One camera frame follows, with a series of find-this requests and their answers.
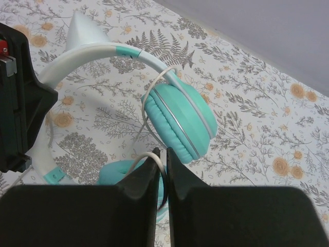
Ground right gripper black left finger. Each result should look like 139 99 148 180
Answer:
1 148 160 246

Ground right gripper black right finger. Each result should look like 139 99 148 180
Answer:
167 148 326 246

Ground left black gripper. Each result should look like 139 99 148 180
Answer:
1 24 58 172

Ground white headphone cable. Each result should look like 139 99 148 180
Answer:
15 65 178 186

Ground teal white headphones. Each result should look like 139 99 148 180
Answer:
29 11 217 219

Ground floral table mat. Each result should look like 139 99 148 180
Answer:
1 1 328 246

